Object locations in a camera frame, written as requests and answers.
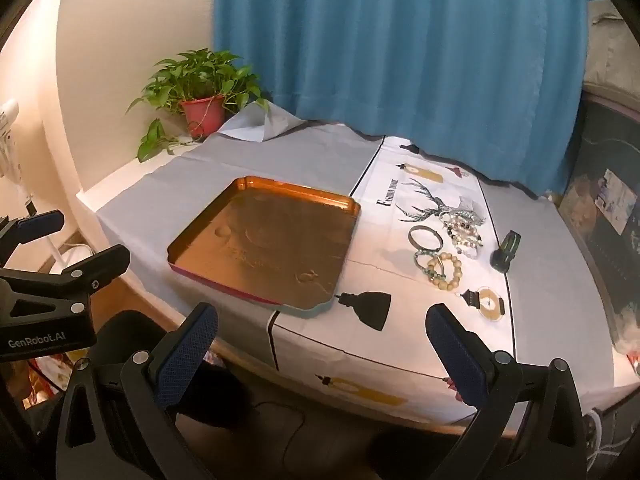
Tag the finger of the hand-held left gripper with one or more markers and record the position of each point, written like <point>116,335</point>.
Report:
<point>40,225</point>
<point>102,262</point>

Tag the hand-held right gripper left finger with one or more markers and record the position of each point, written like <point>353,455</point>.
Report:
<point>185,355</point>

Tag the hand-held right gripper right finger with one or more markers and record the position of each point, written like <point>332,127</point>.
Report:
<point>460,360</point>

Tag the green black wristband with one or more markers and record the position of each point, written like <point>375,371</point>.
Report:
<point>506,252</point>

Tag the silver metal bangle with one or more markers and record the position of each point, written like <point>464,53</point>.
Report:
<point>411,238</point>

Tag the copper metal tray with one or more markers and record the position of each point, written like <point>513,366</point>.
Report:
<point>265,245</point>

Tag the white standing fan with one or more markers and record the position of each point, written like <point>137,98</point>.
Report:
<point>7,130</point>

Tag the red flower pot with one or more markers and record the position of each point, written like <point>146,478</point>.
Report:
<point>204,115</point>

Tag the clear plastic storage box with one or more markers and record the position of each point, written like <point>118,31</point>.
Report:
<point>610,240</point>

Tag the green leafy plant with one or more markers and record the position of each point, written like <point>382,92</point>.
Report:
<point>200,75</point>

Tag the grey white printed tablecloth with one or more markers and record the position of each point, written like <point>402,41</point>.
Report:
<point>310,160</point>

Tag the blue curtain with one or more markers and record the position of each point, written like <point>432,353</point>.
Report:
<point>400,60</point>

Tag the beige fabric bag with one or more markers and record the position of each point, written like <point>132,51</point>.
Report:
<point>615,45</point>

